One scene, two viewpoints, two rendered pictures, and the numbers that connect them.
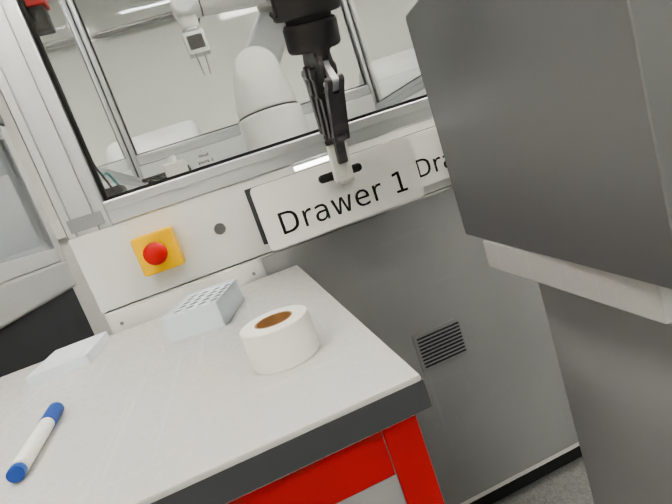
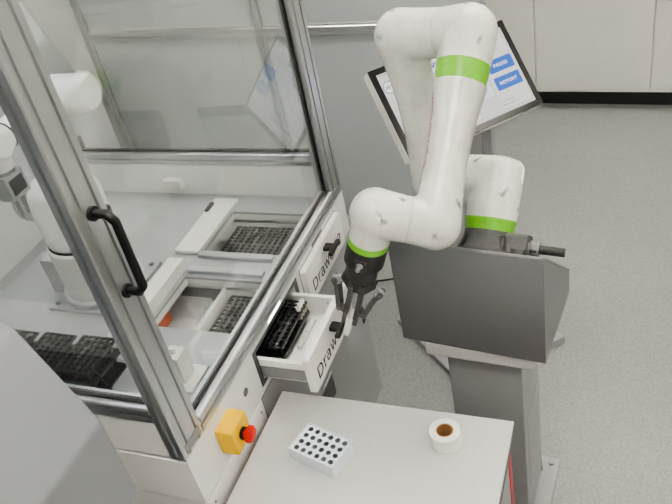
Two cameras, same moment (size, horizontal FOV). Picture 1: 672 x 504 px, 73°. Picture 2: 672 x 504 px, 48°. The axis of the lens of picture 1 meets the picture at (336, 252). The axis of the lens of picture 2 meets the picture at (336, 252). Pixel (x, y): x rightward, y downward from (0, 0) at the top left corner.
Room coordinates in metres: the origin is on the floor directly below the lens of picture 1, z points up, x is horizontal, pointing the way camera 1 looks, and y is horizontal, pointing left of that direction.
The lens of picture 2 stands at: (-0.12, 1.04, 2.12)
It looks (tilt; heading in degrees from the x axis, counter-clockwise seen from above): 35 degrees down; 307
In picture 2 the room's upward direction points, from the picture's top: 13 degrees counter-clockwise
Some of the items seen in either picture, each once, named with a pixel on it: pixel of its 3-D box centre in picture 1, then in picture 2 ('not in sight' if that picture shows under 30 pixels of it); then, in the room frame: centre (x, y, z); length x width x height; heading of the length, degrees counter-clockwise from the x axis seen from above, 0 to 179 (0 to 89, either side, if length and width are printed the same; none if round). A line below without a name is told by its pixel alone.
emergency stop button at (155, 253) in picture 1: (156, 253); (248, 433); (0.79, 0.30, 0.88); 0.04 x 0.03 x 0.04; 101
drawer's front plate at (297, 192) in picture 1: (340, 192); (329, 335); (0.78, -0.04, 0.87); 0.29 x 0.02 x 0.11; 101
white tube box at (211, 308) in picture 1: (205, 308); (321, 449); (0.67, 0.22, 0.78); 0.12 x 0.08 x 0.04; 176
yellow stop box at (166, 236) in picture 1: (158, 251); (234, 431); (0.83, 0.31, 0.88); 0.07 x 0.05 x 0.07; 101
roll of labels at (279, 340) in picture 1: (280, 338); (445, 436); (0.43, 0.08, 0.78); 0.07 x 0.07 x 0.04
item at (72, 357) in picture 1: (71, 356); not in sight; (0.70, 0.45, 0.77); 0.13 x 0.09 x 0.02; 12
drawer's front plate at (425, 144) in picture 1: (461, 145); (323, 255); (0.97, -0.32, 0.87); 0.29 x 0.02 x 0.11; 101
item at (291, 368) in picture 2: not in sight; (255, 330); (0.99, 0.00, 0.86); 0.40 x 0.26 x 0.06; 11
